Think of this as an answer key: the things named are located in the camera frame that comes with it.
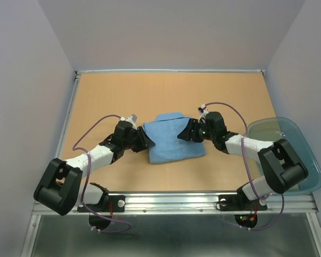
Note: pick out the aluminium mounting rail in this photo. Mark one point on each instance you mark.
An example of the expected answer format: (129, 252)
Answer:
(174, 224)

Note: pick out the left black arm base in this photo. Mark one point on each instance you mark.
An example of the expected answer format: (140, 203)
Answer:
(108, 206)

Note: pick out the translucent teal plastic bin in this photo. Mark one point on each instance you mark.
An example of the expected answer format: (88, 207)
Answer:
(273, 129)

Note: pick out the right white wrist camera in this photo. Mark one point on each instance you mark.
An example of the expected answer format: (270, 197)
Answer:
(203, 111)

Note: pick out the blue long sleeve shirt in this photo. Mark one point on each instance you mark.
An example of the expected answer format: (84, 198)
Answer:
(163, 131)

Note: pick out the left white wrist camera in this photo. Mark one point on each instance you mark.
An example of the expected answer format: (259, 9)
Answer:
(131, 119)

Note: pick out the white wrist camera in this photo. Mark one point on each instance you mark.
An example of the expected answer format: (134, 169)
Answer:
(203, 111)
(131, 119)

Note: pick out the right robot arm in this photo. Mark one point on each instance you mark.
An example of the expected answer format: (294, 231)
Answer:
(281, 165)

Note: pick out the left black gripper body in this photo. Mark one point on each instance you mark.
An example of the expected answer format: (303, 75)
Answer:
(132, 142)

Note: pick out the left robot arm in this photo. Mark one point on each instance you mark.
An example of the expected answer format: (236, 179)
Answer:
(60, 187)

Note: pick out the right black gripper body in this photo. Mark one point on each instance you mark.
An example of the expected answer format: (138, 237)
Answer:
(203, 132)

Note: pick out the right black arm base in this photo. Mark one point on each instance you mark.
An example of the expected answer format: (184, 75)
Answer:
(246, 211)

